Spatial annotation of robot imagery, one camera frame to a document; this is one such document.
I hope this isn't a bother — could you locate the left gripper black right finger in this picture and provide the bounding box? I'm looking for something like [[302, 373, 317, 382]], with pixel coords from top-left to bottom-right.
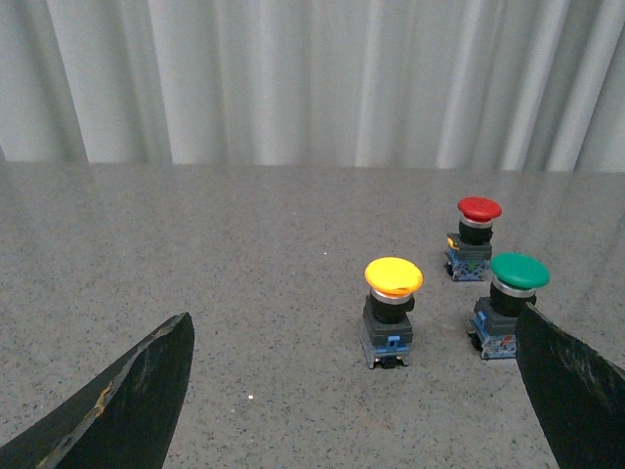
[[517, 303, 624, 468]]

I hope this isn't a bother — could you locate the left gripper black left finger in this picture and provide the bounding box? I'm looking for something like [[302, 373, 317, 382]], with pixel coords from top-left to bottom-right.
[[1, 313, 194, 468]]

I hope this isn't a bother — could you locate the yellow push button switch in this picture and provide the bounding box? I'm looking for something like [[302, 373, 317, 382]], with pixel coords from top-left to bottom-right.
[[361, 257, 424, 369]]

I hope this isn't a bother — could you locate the white pleated curtain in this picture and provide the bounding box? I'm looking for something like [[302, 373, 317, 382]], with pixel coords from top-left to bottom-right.
[[1, 1, 624, 172]]

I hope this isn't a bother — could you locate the green push button switch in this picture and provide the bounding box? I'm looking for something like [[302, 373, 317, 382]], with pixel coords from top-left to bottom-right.
[[468, 252, 550, 360]]

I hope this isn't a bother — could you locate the red push button switch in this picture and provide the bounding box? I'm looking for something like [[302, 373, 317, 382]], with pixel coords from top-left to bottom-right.
[[445, 196, 502, 281]]

